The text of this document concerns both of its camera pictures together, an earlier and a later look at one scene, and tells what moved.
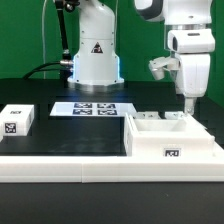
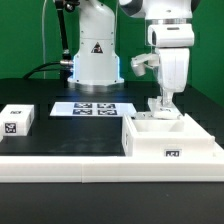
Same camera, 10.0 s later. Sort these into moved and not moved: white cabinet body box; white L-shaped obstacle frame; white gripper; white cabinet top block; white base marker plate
Moved: white gripper
Not moved: white L-shaped obstacle frame; white cabinet body box; white cabinet top block; white base marker plate
